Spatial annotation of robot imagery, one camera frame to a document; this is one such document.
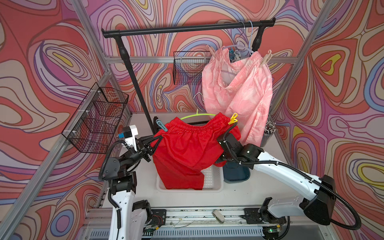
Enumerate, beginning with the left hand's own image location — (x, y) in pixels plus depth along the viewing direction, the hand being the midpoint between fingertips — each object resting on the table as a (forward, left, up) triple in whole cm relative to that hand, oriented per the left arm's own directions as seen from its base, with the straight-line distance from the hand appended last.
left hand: (163, 140), depth 58 cm
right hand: (+4, -22, -21) cm, 31 cm away
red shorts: (-3, -7, -7) cm, 10 cm away
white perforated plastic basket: (-3, -23, -37) cm, 44 cm away
